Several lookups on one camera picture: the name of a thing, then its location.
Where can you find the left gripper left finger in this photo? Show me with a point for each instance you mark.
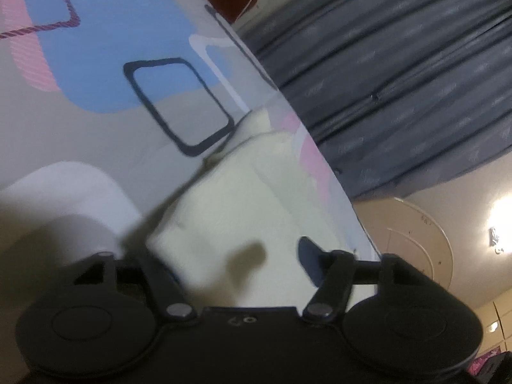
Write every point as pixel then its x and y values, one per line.
pixel 98 323

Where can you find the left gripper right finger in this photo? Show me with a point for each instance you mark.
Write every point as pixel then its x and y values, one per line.
pixel 402 326

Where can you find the cream knit sweater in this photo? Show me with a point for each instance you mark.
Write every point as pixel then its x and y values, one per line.
pixel 232 238

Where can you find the cream round headboard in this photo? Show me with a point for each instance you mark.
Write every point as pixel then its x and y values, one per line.
pixel 399 227

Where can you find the cream wardrobe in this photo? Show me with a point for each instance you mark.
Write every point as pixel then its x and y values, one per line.
pixel 495 317

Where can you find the patterned bed sheet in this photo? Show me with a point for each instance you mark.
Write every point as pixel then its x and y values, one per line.
pixel 110 110

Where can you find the blue grey curtain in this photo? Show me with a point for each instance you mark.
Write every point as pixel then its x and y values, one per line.
pixel 398 95

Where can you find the wall lamp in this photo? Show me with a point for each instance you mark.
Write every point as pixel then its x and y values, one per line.
pixel 496 243

